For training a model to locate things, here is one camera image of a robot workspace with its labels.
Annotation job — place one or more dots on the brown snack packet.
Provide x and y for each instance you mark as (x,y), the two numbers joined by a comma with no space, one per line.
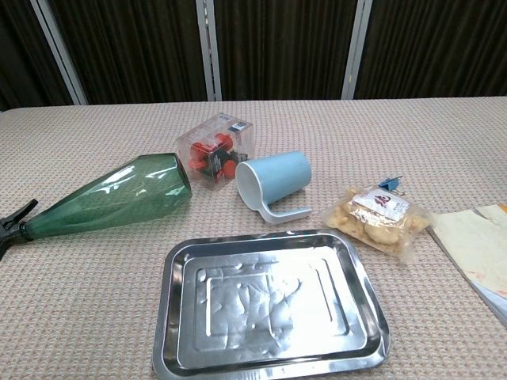
(376,227)

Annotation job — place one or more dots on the silver metal tray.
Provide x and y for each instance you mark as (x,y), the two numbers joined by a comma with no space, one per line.
(269,308)

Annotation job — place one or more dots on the light blue plastic mug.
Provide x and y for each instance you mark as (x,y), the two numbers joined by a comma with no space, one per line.
(277,170)

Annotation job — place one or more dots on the blue binder clip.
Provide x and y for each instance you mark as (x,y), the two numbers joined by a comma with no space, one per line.
(388,184)

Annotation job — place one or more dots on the green plastic spray bottle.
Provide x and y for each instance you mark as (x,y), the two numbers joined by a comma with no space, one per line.
(119,198)

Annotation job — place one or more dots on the dark pleated curtain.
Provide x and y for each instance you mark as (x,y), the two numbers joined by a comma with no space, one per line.
(285,43)

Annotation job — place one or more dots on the beige woven tablecloth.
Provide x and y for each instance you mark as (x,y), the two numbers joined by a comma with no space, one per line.
(79,316)

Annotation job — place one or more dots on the cream book with orange edge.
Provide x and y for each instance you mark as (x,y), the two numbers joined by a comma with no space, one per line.
(475,245)

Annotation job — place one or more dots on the grey metal frame post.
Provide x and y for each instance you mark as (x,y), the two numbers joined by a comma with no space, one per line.
(356,47)
(208,49)
(59,51)

